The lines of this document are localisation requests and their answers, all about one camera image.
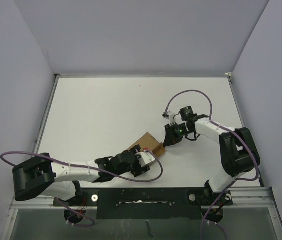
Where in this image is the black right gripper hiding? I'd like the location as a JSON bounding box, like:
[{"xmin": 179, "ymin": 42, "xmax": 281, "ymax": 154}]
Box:
[{"xmin": 163, "ymin": 122, "xmax": 191, "ymax": 148}]

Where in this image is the brown cardboard box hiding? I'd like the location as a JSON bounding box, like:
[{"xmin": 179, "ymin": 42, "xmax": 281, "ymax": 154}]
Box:
[{"xmin": 128, "ymin": 132, "xmax": 165, "ymax": 158}]

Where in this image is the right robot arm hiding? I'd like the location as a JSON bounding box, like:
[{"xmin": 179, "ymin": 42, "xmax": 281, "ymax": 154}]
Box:
[{"xmin": 162, "ymin": 106, "xmax": 260, "ymax": 205}]

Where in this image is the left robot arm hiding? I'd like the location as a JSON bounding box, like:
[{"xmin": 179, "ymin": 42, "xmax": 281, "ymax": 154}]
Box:
[{"xmin": 12, "ymin": 149, "xmax": 155, "ymax": 206}]

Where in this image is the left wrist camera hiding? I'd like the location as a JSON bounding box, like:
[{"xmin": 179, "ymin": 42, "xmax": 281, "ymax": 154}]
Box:
[{"xmin": 136, "ymin": 151, "xmax": 155, "ymax": 167}]

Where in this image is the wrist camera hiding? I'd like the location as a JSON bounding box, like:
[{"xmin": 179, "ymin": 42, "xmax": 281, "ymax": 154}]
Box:
[
  {"xmin": 162, "ymin": 111, "xmax": 178, "ymax": 126},
  {"xmin": 136, "ymin": 151, "xmax": 155, "ymax": 167}
]

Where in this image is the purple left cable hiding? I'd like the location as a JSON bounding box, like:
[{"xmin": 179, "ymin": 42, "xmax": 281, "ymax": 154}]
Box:
[{"xmin": 0, "ymin": 147, "xmax": 163, "ymax": 228}]

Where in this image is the purple cable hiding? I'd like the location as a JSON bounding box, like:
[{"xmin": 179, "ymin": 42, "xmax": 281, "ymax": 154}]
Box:
[
  {"xmin": 164, "ymin": 89, "xmax": 259, "ymax": 240},
  {"xmin": 0, "ymin": 147, "xmax": 163, "ymax": 228}
]

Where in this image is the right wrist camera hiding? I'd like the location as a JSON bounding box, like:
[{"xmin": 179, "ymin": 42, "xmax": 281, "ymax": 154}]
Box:
[{"xmin": 162, "ymin": 111, "xmax": 178, "ymax": 126}]

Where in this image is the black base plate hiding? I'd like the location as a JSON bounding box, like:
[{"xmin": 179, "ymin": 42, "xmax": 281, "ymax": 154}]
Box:
[{"xmin": 52, "ymin": 188, "xmax": 233, "ymax": 223}]

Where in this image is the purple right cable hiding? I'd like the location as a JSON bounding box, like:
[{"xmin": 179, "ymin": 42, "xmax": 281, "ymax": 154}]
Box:
[{"xmin": 164, "ymin": 89, "xmax": 259, "ymax": 240}]

